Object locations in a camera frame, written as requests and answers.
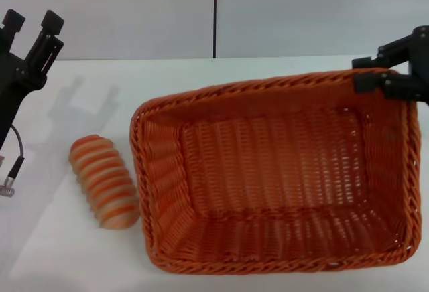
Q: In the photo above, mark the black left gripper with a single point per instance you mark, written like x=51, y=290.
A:
x=15, y=77

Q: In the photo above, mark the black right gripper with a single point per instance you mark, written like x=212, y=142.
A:
x=421, y=57

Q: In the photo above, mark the orange woven plastic basket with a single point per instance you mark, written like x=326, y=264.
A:
x=268, y=171

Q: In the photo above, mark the striped orange toy bread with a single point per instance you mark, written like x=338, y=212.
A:
x=104, y=185

